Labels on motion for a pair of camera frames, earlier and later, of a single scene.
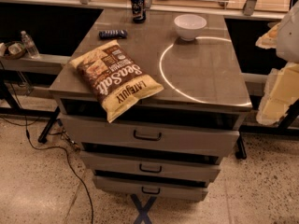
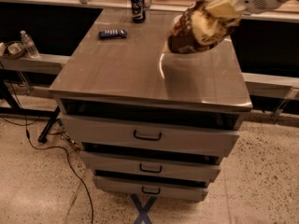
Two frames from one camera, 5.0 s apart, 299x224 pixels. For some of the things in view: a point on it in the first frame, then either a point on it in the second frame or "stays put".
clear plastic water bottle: (30, 46) stays put
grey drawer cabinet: (167, 147) stays put
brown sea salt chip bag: (115, 80) -> (198, 29)
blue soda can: (138, 6) stays put
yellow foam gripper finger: (269, 39) -> (225, 3)
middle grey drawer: (129, 166) stays put
